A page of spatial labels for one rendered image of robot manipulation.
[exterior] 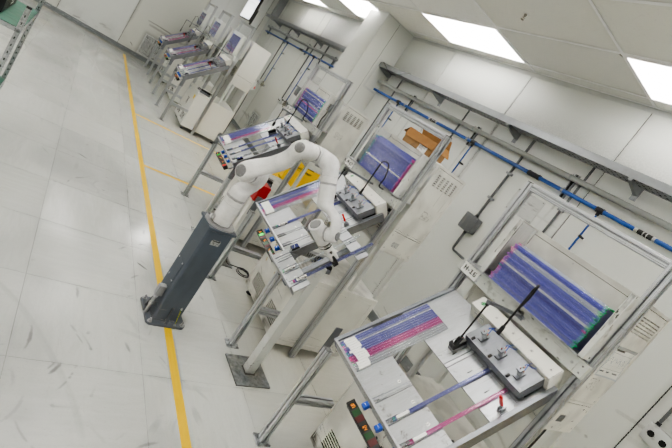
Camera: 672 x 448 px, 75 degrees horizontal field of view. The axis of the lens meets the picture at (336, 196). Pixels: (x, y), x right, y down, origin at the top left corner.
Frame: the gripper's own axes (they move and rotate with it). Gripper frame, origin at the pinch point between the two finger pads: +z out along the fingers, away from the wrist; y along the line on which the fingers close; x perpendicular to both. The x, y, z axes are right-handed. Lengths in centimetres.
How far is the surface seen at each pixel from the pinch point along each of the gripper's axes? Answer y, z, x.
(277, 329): 8, 31, 48
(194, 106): 503, 77, 15
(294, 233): 53, 12, 8
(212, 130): 501, 124, 10
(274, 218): 78, 12, 13
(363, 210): 39, 15, -39
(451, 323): -61, 18, -30
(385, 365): -64, 8, 9
